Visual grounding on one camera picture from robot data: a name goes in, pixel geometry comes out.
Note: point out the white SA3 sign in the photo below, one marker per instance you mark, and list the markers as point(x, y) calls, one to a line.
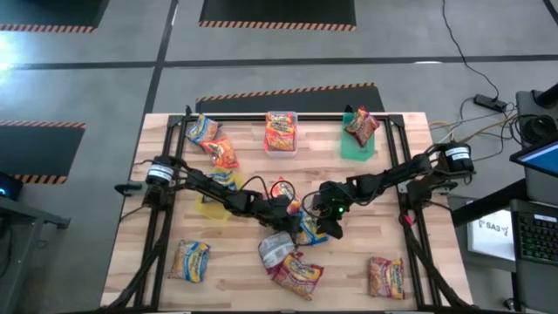
point(490, 235)

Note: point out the grey computer case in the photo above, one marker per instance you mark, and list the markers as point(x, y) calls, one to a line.
point(540, 189)

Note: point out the black desk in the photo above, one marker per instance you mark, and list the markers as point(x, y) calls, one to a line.
point(484, 202)

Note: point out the monitor with blue screen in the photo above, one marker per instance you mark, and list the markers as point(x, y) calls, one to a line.
point(540, 159)

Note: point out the orange Maruchan ramen pack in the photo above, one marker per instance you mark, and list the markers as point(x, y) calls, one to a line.
point(280, 133)
point(220, 152)
point(285, 189)

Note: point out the yellow plastic container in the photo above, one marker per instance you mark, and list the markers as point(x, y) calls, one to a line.
point(209, 210)

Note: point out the black power strip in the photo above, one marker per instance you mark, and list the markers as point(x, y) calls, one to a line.
point(490, 103)

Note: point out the black aluminium table frame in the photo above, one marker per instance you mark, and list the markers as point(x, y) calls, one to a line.
point(318, 117)

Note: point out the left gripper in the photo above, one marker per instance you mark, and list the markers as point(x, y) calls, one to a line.
point(276, 210)

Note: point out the black device with blue light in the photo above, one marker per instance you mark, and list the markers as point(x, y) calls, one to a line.
point(8, 185)

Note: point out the dark grey side desk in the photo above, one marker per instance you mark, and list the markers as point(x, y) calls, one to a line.
point(22, 213)

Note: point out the black backlit keyboard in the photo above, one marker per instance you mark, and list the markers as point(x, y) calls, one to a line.
point(538, 237)

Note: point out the red Maruchan ramen pack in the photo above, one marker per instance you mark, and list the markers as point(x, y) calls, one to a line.
point(386, 277)
point(275, 250)
point(298, 277)
point(362, 126)

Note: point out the black hazard-striped floor mat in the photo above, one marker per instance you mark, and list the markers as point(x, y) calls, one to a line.
point(287, 101)
point(35, 150)
point(52, 11)
point(279, 11)

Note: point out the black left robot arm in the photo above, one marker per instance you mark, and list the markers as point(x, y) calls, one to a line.
point(209, 185)

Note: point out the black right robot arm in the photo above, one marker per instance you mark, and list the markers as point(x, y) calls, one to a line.
point(392, 176)

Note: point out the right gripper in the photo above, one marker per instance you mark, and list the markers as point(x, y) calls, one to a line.
point(331, 201)

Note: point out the green plastic container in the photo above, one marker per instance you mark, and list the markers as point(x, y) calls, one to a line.
point(353, 152)

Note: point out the blue Maruchan ramen pack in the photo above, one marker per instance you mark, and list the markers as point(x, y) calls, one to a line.
point(224, 176)
point(189, 261)
point(202, 130)
point(310, 233)

